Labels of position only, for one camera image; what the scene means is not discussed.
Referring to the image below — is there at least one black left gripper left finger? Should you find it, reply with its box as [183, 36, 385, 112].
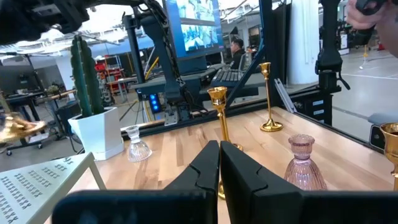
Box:
[52, 139, 221, 224]

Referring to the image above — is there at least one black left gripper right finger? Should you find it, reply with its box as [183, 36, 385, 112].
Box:
[220, 140, 398, 224]

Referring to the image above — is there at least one pink glass candle holder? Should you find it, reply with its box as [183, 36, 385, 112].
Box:
[283, 134, 328, 191]

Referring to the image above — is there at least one clear glass candle holder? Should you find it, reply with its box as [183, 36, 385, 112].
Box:
[125, 124, 153, 163]

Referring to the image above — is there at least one black rolling desk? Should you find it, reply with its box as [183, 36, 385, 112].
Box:
[0, 90, 63, 156]

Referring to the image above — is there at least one green cactus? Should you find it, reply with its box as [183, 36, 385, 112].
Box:
[70, 34, 105, 118]

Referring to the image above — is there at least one black box with lit LEDs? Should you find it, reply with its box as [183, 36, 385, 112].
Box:
[148, 93, 163, 114]

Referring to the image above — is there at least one red tool cart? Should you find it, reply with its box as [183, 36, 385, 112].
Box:
[95, 61, 125, 94]

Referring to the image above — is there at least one black box with white labels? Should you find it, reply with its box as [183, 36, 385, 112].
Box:
[303, 93, 334, 127]

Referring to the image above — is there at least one white plant pot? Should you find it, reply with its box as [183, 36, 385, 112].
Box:
[67, 107, 125, 162]

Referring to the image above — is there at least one black keyboard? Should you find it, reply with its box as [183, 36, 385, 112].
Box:
[210, 68, 248, 88]

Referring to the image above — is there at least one black workstation stand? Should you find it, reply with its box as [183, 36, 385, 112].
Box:
[129, 63, 261, 100]

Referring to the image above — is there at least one person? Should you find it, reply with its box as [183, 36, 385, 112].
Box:
[229, 37, 248, 71]
[374, 2, 398, 59]

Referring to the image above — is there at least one black computer monitor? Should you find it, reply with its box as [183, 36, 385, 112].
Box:
[162, 0, 225, 60]

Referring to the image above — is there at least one green perforated metal shelf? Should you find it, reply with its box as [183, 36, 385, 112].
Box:
[0, 151, 107, 224]

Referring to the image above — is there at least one white round pillar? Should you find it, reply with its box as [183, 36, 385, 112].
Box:
[287, 0, 320, 85]

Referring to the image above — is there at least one person's hand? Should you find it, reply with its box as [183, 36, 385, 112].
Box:
[346, 0, 388, 31]

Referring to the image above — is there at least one silver mounting bracket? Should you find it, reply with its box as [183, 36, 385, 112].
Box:
[164, 104, 178, 126]

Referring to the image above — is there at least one yellow cable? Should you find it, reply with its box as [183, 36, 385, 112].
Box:
[144, 55, 160, 82]

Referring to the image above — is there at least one black aluminium table frame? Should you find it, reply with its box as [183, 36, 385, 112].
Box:
[120, 0, 385, 154]

